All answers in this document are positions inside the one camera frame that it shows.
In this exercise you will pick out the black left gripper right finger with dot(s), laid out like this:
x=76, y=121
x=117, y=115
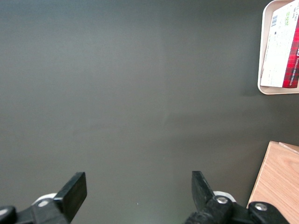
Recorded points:
x=203, y=193

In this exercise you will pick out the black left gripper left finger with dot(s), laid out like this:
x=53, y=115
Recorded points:
x=70, y=196

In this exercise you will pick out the cream plastic tray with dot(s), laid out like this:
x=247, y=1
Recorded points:
x=262, y=58

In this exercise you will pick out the light wooden board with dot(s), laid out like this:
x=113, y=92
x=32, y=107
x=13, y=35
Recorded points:
x=278, y=179

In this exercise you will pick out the red tartan shortbread box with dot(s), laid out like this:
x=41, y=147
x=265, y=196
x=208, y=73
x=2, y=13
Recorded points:
x=283, y=51

